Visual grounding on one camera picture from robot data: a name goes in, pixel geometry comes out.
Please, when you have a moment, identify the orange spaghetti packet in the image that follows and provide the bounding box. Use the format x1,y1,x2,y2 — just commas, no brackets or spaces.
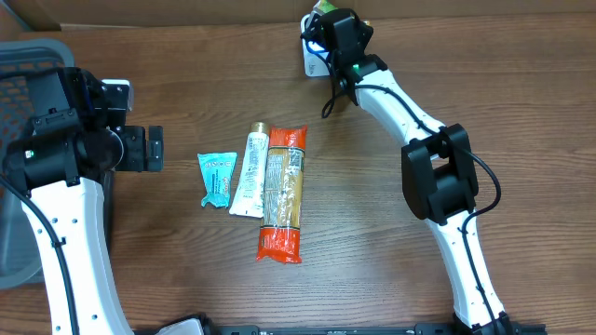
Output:
256,126,307,263

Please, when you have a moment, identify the white barcode scanner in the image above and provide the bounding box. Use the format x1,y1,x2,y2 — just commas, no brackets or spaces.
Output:
300,11,329,77

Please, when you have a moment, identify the brown cardboard backdrop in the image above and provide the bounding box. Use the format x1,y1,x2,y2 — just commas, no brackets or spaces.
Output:
5,0,595,31

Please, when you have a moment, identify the white tube gold cap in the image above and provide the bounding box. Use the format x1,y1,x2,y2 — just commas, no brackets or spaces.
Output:
229,122,270,219

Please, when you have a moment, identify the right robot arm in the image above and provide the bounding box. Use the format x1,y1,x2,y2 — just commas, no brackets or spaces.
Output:
303,8,515,334

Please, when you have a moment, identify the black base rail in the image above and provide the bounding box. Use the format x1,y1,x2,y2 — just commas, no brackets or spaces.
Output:
132,322,549,335

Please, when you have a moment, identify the grey plastic shopping basket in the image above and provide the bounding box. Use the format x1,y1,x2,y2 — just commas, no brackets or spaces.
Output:
0,37,115,289

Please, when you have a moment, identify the teal snack packet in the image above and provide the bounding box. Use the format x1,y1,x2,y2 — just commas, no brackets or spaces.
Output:
197,152,237,208

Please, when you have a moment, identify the green snack pouch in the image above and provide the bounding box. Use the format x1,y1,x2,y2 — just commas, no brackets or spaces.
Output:
312,0,337,15

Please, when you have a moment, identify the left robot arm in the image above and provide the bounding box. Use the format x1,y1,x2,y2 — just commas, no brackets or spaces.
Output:
1,67,164,334

